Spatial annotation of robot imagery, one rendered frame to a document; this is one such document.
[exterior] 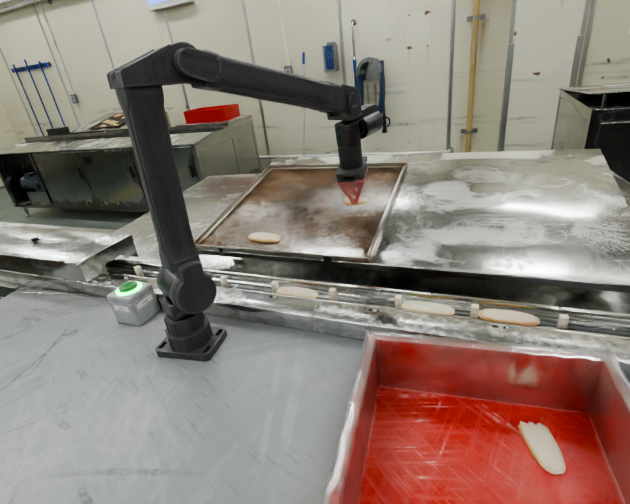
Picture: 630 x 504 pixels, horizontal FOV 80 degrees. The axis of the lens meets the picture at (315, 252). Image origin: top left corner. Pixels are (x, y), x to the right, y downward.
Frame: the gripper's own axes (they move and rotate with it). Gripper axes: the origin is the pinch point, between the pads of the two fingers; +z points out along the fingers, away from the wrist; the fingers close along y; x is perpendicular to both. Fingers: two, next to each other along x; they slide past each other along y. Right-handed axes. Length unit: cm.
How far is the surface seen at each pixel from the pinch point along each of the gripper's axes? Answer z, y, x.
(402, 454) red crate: 5, -62, -16
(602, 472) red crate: 6, -60, -39
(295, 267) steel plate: 13.3, -13.4, 15.6
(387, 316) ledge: 5.6, -36.9, -11.4
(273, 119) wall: 78, 355, 168
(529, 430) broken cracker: 6, -56, -32
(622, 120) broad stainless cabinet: 31, 125, -106
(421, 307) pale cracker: 6.5, -33.1, -17.4
